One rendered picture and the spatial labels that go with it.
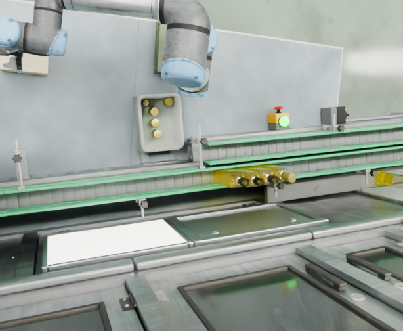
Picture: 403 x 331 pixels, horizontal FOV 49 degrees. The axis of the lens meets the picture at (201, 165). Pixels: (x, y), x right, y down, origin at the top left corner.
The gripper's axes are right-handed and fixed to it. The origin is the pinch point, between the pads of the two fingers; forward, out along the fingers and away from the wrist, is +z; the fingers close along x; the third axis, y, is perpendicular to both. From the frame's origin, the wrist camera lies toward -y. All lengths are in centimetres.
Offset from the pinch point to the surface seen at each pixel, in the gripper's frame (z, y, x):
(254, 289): -67, -59, 60
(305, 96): 18, -120, 4
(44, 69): 9.8, -6.8, 4.5
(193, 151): 4, -63, 31
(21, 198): 4, -1, 51
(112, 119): 17.5, -32.8, 20.6
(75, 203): -3, -19, 51
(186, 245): -39, -49, 57
